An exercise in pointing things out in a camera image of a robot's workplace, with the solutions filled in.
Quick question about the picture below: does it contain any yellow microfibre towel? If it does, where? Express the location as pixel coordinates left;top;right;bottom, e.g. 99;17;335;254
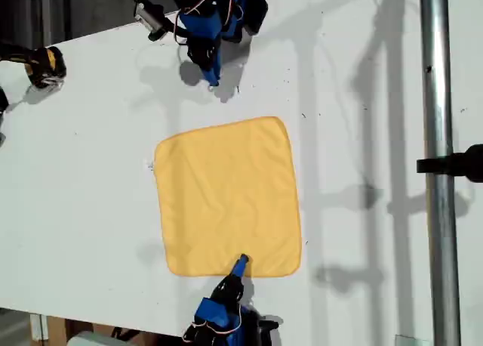
153;115;303;279

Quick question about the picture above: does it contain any white plastic container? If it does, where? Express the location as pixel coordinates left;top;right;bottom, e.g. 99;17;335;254
67;330;114;346

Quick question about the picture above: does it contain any yellow black power drill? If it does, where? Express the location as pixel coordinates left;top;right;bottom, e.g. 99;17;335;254
0;39;68;91

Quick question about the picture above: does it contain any brown cardboard box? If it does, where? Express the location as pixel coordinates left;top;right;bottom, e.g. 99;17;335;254
28;314;182;346

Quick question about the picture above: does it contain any black clamp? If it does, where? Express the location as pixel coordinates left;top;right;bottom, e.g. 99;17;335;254
416;144;483;184

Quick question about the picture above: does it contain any black camera stalk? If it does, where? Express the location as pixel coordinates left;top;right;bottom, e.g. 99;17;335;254
147;19;189;43

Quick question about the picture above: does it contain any black camera box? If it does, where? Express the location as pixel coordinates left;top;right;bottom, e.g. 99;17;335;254
134;0;167;32
256;315;283;346

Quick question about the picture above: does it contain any steel post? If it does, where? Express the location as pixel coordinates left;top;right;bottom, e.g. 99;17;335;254
418;0;463;346

